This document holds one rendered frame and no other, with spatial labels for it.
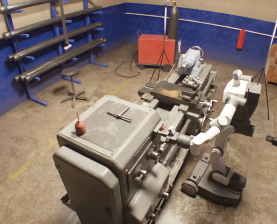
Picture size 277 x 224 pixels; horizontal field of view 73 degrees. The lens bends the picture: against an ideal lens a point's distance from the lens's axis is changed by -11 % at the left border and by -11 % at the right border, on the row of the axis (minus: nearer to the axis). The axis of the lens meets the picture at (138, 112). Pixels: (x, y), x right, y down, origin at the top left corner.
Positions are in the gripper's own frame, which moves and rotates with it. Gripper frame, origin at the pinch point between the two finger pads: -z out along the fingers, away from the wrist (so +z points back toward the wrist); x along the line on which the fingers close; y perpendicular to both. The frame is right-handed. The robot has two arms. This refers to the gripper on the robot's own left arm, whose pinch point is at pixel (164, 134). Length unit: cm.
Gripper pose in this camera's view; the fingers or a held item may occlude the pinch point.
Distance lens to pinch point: 142.5
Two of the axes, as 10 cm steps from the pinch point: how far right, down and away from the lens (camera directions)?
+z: 8.8, 2.9, -3.9
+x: 4.8, -5.2, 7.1
